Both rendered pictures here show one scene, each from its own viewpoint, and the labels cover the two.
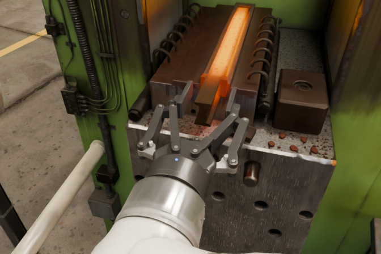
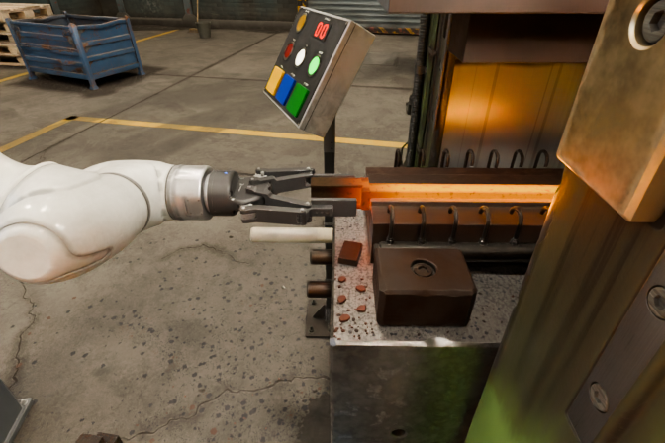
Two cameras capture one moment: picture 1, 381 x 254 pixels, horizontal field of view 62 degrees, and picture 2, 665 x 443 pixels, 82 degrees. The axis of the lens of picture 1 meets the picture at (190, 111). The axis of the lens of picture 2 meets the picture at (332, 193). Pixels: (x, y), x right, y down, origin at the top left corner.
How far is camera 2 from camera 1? 0.61 m
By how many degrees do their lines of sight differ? 61
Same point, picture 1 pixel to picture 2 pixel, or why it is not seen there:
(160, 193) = (190, 168)
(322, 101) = (391, 284)
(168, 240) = (151, 173)
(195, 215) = (183, 191)
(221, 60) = (408, 188)
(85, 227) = not seen: hidden behind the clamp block
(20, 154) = not seen: hidden behind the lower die
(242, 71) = (411, 210)
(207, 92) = (329, 181)
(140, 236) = (157, 166)
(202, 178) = (219, 193)
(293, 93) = (396, 258)
